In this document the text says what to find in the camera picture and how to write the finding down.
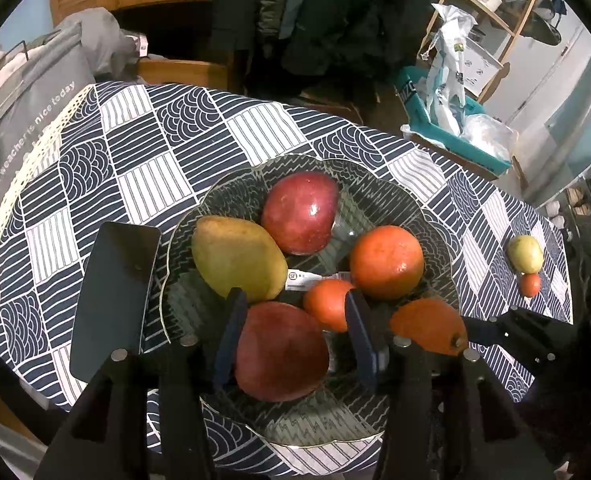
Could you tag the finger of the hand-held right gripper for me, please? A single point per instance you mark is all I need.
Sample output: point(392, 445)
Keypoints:
point(485, 331)

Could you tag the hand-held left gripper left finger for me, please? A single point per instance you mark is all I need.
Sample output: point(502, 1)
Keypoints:
point(229, 337)

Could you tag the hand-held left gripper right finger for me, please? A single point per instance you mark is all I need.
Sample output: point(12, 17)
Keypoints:
point(364, 342)

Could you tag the dark red apple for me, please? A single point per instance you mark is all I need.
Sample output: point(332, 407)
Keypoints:
point(280, 352)

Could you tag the yellow green mango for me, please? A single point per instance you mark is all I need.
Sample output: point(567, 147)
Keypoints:
point(235, 255)

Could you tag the large orange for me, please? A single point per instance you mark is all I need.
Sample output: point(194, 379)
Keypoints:
point(386, 262)

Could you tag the clear glass bowl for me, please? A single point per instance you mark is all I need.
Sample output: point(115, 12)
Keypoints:
point(375, 195)

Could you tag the small orange tangerine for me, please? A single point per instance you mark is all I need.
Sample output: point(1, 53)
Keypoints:
point(529, 285)

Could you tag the small green yellow fruit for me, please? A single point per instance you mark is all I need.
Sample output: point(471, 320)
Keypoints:
point(525, 254)

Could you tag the black smartphone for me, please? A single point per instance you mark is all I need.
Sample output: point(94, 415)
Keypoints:
point(115, 300)

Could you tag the clear plastic bag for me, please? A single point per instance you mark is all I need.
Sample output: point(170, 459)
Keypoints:
point(488, 135)

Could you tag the navy white patterned tablecloth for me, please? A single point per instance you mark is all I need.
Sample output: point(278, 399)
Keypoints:
point(140, 160)

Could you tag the teal storage box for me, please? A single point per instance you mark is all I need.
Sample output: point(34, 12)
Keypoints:
point(425, 120)

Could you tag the white cardboard box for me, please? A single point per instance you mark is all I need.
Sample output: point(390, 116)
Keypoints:
point(483, 67)

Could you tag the white patterned plastic bag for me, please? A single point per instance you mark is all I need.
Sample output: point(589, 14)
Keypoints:
point(448, 70)

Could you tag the grey printed tote bag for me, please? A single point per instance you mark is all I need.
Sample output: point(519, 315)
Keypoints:
point(20, 150)

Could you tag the wooden shelf rack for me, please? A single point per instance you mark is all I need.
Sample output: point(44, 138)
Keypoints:
point(505, 25)

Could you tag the grey jacket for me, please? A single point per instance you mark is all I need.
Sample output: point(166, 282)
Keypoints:
point(100, 40)

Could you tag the dark hanging coats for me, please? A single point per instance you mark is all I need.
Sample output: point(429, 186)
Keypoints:
point(335, 15)

